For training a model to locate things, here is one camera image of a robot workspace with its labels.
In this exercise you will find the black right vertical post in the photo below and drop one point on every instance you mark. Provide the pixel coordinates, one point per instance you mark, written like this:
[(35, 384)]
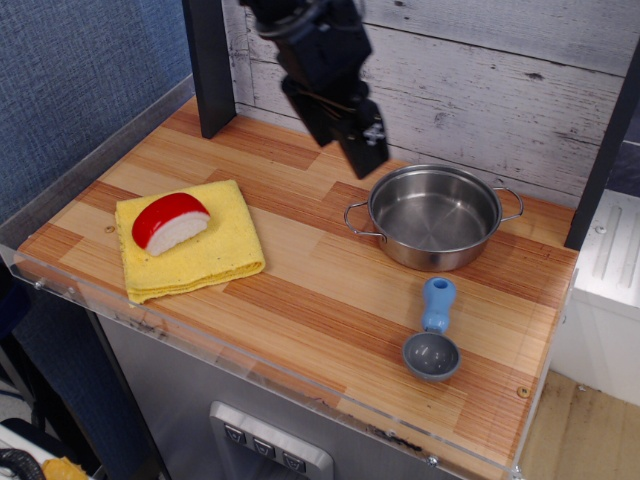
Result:
[(607, 154)]

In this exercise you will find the yellow object bottom left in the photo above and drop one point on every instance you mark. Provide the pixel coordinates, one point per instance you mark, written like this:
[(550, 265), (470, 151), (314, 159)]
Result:
[(63, 469)]

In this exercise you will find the white appliance at right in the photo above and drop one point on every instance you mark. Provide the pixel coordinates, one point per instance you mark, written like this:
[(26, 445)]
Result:
[(597, 342)]

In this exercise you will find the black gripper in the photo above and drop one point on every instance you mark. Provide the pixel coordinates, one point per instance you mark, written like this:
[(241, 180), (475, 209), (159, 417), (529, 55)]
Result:
[(322, 46)]

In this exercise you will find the blue grey ice cream scoop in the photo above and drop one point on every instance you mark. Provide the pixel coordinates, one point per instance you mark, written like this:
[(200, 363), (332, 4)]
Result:
[(430, 355)]

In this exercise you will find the clear acrylic front guard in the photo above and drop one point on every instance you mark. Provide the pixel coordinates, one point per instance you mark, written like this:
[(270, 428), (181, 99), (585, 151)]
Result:
[(140, 391)]

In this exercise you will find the silver button control panel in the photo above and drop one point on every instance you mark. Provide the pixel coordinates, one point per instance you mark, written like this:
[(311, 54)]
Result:
[(233, 427)]

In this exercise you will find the stainless steel stockpot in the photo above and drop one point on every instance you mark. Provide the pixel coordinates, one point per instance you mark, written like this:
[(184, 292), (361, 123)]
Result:
[(431, 218)]

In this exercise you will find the yellow folded cloth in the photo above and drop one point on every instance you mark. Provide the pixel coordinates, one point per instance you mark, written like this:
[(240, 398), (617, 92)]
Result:
[(228, 249)]

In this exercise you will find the red white toy sushi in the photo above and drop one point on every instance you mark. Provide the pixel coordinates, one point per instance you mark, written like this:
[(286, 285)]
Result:
[(169, 221)]

